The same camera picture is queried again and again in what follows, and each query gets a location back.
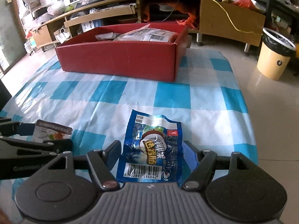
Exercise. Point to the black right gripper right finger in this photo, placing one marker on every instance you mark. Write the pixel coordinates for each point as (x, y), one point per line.
(233, 186)

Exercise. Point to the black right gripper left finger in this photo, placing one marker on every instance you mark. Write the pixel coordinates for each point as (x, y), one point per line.
(68, 186)

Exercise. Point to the white dessert snack pouch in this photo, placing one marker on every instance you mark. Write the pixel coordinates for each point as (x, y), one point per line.
(49, 131)

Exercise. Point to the blue coconut snack packet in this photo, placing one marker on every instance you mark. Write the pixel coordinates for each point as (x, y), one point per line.
(152, 150)

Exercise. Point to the green white Kapron wafer pack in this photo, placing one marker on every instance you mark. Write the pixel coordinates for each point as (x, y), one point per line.
(107, 36)

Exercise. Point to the white bread package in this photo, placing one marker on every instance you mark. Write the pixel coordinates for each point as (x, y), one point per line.
(148, 34)

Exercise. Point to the blue white checkered tablecloth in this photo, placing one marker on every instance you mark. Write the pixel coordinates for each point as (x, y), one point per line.
(205, 98)

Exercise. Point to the beige trash bin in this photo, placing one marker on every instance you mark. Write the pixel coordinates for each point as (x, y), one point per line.
(276, 51)

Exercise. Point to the red cardboard box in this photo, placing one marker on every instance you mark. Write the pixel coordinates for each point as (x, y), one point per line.
(152, 59)

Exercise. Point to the wooden TV cabinet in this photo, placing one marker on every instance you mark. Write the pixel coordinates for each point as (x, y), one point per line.
(203, 17)

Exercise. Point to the orange plastic bag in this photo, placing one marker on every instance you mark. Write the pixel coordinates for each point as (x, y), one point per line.
(171, 12)

